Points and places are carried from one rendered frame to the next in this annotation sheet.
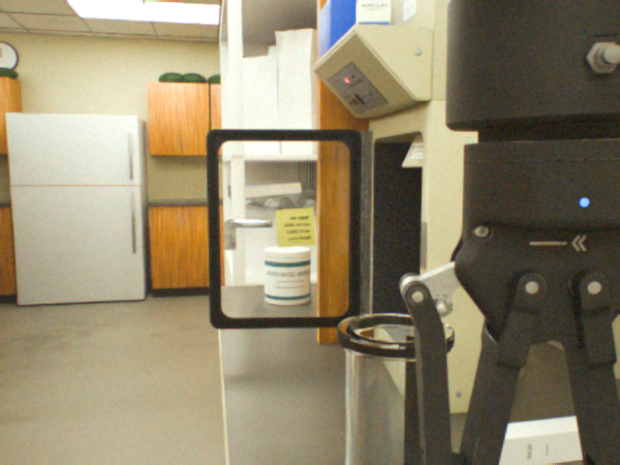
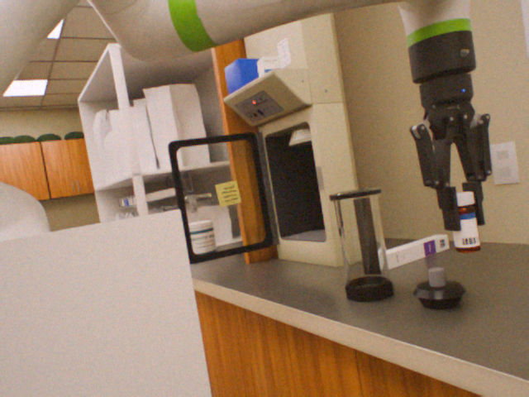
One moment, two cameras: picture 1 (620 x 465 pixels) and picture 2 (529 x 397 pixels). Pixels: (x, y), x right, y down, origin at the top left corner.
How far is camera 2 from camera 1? 0.53 m
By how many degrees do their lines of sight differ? 20
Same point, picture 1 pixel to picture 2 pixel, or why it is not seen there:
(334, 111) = (235, 124)
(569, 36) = (455, 48)
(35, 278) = not seen: outside the picture
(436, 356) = (429, 145)
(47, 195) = not seen: outside the picture
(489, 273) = (438, 118)
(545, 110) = (453, 67)
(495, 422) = (447, 162)
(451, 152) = (325, 129)
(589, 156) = (462, 78)
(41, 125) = not seen: outside the picture
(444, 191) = (326, 149)
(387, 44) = (288, 78)
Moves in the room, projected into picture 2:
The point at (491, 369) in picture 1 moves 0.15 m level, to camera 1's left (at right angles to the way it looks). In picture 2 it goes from (443, 146) to (359, 160)
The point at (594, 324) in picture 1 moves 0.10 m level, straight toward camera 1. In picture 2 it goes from (466, 127) to (492, 119)
